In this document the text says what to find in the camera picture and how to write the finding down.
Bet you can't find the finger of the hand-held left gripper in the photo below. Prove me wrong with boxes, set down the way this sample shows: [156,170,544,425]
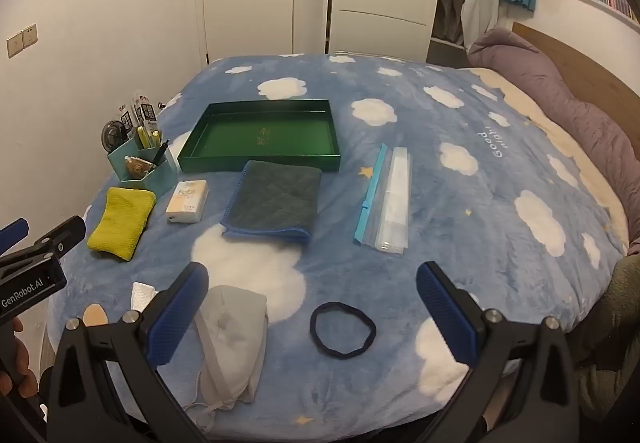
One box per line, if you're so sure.
[0,216,87,270]
[0,218,30,255]

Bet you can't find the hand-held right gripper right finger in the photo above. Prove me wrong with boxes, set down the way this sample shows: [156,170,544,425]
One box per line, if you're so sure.
[416,261,584,443]

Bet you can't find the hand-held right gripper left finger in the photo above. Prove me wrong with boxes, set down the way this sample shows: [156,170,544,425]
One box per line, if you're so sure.
[46,261,211,443]

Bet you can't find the yellow knitted cloth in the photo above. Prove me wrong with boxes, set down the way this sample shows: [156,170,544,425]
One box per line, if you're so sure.
[86,186,157,262]

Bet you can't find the grey face mask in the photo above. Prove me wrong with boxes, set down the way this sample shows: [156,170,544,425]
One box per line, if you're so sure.
[182,284,270,427]

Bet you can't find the beige powder puff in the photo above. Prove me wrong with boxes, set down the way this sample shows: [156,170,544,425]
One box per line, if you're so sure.
[84,304,109,327]

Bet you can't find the cream soap box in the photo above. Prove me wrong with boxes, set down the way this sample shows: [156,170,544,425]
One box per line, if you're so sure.
[165,180,209,224]

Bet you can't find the grey quilted blue-edged cloth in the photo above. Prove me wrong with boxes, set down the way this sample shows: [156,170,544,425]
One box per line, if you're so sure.
[220,160,323,244]

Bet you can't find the green tray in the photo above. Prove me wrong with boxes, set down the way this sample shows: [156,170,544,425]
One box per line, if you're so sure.
[177,98,343,174]

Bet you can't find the person's left hand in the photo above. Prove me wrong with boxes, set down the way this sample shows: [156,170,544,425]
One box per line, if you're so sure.
[0,315,40,399]

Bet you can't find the white cotton pad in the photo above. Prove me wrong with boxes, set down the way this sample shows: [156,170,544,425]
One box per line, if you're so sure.
[131,281,161,312]

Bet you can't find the blue cloud print blanket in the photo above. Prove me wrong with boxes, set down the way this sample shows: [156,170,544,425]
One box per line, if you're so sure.
[47,53,629,430]

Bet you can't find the beige tape roll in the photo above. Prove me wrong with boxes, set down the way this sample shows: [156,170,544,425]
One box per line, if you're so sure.
[123,156,156,182]

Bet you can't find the teal desk organizer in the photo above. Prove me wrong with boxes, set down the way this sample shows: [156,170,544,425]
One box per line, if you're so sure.
[106,136,180,197]

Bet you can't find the black round tape measure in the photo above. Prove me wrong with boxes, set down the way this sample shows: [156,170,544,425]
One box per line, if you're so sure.
[101,120,126,154]

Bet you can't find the black pen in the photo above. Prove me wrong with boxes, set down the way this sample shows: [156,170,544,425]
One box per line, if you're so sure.
[152,139,171,170]

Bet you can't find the black hair band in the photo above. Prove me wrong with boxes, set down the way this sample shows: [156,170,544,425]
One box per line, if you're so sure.
[309,301,377,358]

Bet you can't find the packaged pen set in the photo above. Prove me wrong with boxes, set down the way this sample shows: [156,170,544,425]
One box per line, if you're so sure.
[134,92,159,130]
[117,100,138,136]

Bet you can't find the olive green fleece garment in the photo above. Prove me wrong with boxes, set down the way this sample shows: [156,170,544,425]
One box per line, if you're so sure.
[564,253,640,426]

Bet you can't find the cream bed sheet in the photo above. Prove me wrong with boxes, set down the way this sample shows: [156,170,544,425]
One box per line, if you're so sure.
[467,67,629,255]

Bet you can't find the purple-grey duvet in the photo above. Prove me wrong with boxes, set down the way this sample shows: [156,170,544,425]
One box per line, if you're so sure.
[467,27,640,257]

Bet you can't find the wooden headboard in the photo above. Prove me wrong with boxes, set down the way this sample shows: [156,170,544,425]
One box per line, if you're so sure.
[511,22,640,134]

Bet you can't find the hanging white garment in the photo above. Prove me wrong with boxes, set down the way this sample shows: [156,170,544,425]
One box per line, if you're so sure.
[460,0,501,50]

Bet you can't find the hanging grey garment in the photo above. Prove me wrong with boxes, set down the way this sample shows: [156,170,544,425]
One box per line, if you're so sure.
[432,0,472,44]

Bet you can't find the white wall shelf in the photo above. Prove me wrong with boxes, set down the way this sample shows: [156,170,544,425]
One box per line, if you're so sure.
[534,0,640,55]

